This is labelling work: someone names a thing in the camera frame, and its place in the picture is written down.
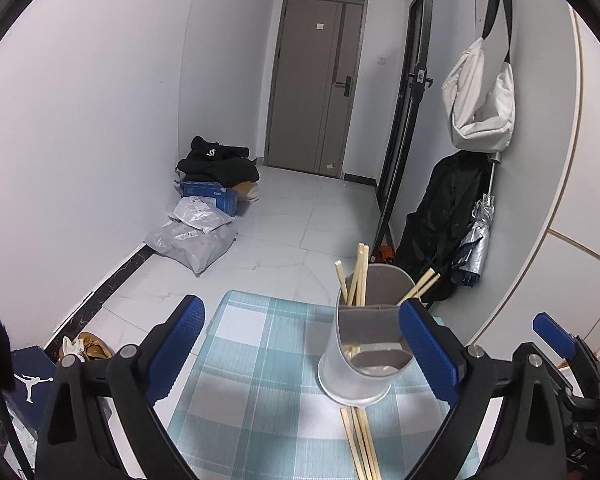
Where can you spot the white plastic parcel bag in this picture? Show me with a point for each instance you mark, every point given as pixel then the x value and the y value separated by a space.
pixel 197 214

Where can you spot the grey entrance door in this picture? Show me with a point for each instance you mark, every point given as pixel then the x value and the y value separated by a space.
pixel 316 59

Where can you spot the black floor stand frame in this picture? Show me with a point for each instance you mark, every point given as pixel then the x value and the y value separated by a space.
pixel 413 83

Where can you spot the teal plaid tablecloth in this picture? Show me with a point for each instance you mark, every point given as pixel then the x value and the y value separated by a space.
pixel 252 407

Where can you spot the white grey utensil holder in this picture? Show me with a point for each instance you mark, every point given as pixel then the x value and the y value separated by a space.
pixel 366 353

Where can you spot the black hanging jacket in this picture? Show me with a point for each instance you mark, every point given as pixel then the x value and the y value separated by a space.
pixel 433 232

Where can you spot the silver folded umbrella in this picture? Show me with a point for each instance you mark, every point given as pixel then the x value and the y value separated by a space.
pixel 471 256

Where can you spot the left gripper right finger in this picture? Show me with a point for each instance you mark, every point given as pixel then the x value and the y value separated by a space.
pixel 528 440

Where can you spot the grey plastic parcel bag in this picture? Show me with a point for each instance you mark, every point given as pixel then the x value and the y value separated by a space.
pixel 193 248

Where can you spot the navy jordan shoe box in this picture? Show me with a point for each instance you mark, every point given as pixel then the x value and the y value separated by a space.
pixel 34 374

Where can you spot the white printed plastic bag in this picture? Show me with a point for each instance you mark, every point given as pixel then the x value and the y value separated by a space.
pixel 72 347

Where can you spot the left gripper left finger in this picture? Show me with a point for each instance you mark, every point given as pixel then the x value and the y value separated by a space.
pixel 74 441

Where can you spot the brown suede shoes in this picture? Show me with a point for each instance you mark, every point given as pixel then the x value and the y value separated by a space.
pixel 93 348

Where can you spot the wooden chopstick in holder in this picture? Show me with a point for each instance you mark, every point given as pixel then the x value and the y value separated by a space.
pixel 342 280
pixel 357 288
pixel 428 279

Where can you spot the blue cardboard box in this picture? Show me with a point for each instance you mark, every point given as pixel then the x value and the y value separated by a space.
pixel 225 199

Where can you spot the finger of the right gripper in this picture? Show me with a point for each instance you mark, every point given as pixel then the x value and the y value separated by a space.
pixel 555 337

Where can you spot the white shoulder bag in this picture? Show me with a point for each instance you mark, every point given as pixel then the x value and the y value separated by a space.
pixel 480 123

